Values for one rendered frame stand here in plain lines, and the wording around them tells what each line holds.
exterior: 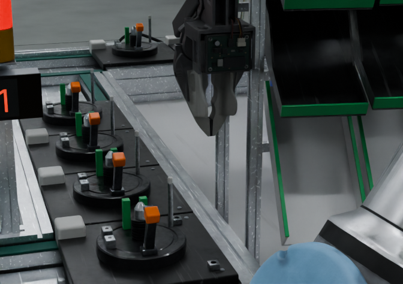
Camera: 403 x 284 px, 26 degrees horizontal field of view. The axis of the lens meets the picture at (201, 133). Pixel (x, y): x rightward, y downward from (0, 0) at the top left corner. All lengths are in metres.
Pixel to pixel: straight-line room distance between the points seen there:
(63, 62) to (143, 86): 0.32
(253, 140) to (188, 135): 0.85
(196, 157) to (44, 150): 0.42
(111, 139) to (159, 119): 0.57
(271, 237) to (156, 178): 0.25
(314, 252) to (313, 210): 0.77
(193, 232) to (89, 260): 0.19
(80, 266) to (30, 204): 0.31
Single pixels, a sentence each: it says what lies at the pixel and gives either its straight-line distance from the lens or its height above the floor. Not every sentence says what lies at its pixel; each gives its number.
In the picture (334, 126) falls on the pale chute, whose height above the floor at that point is 1.13.
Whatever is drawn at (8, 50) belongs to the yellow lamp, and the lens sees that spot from 1.35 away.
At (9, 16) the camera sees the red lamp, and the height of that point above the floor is 1.33.
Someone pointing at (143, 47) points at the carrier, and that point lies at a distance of 2.65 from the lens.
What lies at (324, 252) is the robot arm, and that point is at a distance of 0.61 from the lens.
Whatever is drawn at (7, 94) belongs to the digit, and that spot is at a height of 1.21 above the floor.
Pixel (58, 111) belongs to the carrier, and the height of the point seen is 0.99.
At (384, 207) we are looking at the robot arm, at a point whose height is 1.33.
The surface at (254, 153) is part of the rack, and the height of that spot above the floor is 1.10.
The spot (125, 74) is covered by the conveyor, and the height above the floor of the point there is 0.95.
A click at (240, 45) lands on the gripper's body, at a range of 1.02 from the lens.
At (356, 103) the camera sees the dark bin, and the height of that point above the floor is 1.21.
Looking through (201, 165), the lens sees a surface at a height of 0.86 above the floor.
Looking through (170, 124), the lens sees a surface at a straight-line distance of 2.33.
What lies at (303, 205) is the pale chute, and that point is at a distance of 1.38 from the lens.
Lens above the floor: 1.57
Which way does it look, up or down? 18 degrees down
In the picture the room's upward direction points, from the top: straight up
